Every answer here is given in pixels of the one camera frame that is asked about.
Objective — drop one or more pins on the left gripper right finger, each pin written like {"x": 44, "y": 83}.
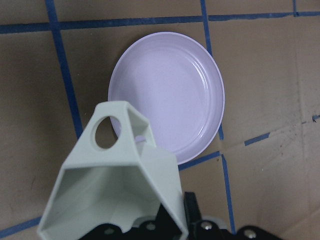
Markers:
{"x": 209, "y": 229}

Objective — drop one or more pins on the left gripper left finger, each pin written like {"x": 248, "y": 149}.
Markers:
{"x": 158, "y": 227}

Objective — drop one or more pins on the white angular cup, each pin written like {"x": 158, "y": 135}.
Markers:
{"x": 115, "y": 174}

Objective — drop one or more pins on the lavender round plate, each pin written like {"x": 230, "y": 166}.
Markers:
{"x": 174, "y": 82}

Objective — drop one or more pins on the brown paper table cover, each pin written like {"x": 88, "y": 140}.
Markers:
{"x": 263, "y": 167}

